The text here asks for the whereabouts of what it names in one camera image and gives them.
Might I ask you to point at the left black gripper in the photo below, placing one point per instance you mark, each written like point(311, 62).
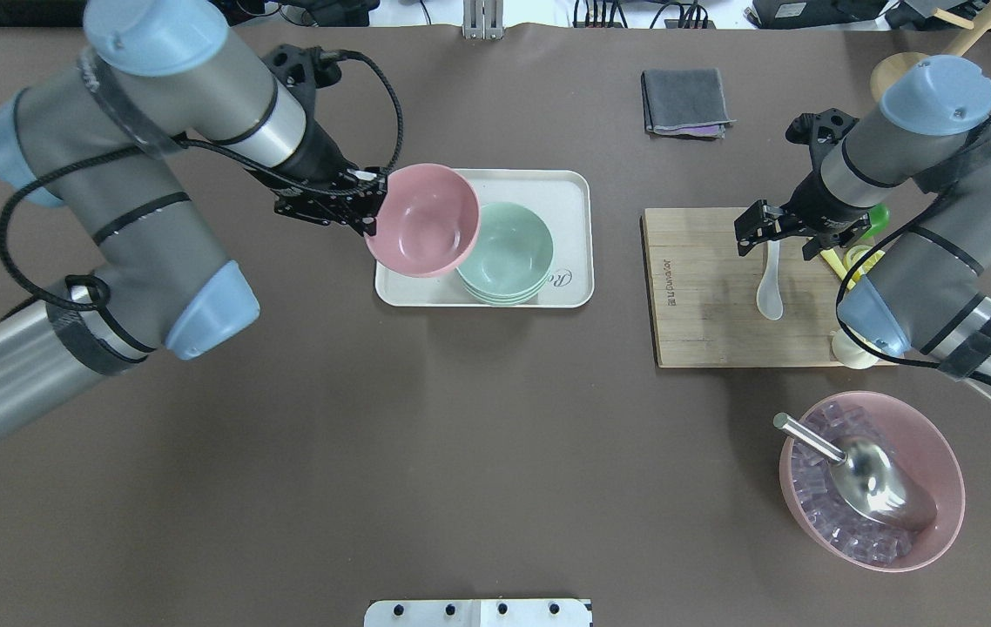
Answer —
point(319, 159)

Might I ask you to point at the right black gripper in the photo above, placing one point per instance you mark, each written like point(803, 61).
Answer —
point(812, 210)

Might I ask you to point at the white ceramic spoon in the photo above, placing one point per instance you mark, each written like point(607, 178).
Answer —
point(769, 299)

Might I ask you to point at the small pink bowl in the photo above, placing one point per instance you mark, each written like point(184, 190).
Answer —
point(428, 223)

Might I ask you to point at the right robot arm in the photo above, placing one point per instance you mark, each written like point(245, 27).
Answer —
point(932, 127)

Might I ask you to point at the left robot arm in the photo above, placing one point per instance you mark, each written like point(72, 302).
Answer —
point(156, 78)

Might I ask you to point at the green bowl stack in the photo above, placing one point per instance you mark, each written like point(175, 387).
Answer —
point(512, 256)

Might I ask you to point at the large pink bowl with ice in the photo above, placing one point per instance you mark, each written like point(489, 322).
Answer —
point(917, 446)

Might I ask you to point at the yellow plastic knife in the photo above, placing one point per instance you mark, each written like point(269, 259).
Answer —
point(832, 259)

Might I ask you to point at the green pepper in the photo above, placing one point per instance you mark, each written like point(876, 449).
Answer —
point(879, 217)

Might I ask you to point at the wooden cutting board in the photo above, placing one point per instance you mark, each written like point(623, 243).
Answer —
point(703, 296)

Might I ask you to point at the folded grey cloth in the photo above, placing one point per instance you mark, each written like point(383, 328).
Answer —
point(684, 103)

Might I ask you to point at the wooden mug tree stand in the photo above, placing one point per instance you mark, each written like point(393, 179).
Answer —
point(891, 69)

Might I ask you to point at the cream cartoon tray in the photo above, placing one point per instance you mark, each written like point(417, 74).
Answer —
point(561, 198)

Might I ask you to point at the metal ice scoop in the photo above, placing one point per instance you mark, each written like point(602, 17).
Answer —
point(868, 478)

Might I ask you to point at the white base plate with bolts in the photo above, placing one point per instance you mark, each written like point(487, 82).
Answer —
point(481, 612)

